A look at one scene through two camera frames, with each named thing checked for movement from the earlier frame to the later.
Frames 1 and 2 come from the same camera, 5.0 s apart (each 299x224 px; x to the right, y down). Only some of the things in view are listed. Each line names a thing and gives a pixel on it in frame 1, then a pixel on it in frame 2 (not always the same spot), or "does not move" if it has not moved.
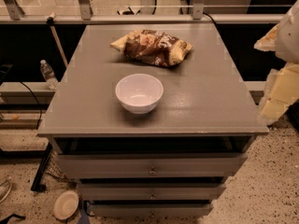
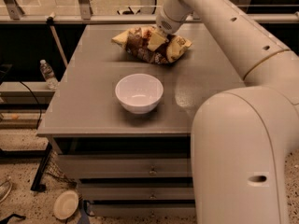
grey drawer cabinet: (171, 162) does not move
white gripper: (288, 37) to (167, 24)
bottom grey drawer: (152, 210) does not move
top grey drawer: (151, 165) does not move
